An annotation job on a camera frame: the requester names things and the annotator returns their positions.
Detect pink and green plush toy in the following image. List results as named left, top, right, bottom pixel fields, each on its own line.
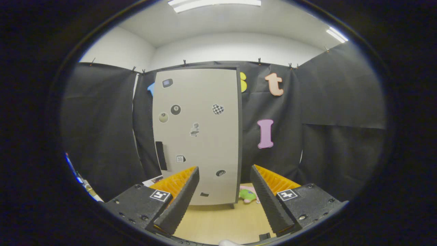
left=238, top=186, right=260, bottom=204

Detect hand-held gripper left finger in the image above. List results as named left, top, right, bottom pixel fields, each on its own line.
left=102, top=166, right=200, bottom=236

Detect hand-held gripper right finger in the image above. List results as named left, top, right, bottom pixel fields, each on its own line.
left=250, top=164, right=349, bottom=237

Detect dark grey shoe cabinet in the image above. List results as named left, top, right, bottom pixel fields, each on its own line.
left=150, top=65, right=243, bottom=209

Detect long ceiling light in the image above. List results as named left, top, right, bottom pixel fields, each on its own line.
left=167, top=0, right=262, bottom=13

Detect black door handle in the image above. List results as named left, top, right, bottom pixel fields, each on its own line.
left=155, top=141, right=168, bottom=170

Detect short ceiling light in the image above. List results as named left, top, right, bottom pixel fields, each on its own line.
left=326, top=27, right=349, bottom=44

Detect black backdrop cloth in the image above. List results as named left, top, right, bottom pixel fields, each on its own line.
left=61, top=42, right=386, bottom=202

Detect tan wooden floor board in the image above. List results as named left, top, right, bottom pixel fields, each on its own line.
left=172, top=183, right=291, bottom=245

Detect small printed booklet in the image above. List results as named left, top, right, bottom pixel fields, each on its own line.
left=142, top=175, right=164, bottom=187

